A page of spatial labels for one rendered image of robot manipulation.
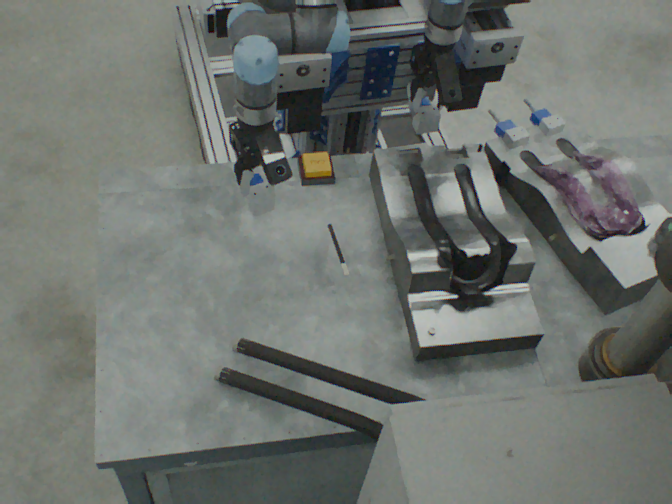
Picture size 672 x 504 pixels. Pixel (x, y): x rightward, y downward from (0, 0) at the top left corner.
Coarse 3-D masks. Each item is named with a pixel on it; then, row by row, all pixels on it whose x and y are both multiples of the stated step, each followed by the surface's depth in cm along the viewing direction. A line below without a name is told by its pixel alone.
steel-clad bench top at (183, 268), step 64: (128, 192) 174; (192, 192) 176; (320, 192) 179; (128, 256) 164; (192, 256) 165; (256, 256) 167; (320, 256) 168; (384, 256) 170; (128, 320) 155; (192, 320) 156; (256, 320) 158; (320, 320) 159; (384, 320) 160; (576, 320) 164; (128, 384) 147; (192, 384) 148; (320, 384) 150; (384, 384) 152; (448, 384) 153; (512, 384) 154; (128, 448) 140; (192, 448) 141
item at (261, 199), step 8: (256, 176) 161; (256, 184) 160; (264, 184) 158; (256, 192) 157; (264, 192) 157; (272, 192) 157; (248, 200) 159; (256, 200) 156; (264, 200) 157; (272, 200) 159; (256, 208) 158; (264, 208) 159; (272, 208) 161
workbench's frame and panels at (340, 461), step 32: (224, 448) 142; (256, 448) 145; (288, 448) 153; (320, 448) 155; (352, 448) 160; (128, 480) 152; (160, 480) 157; (192, 480) 161; (224, 480) 164; (256, 480) 167; (288, 480) 171; (320, 480) 174; (352, 480) 178
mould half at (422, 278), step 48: (384, 192) 170; (432, 192) 171; (480, 192) 172; (432, 240) 158; (480, 240) 158; (432, 288) 157; (528, 288) 161; (432, 336) 152; (480, 336) 153; (528, 336) 155
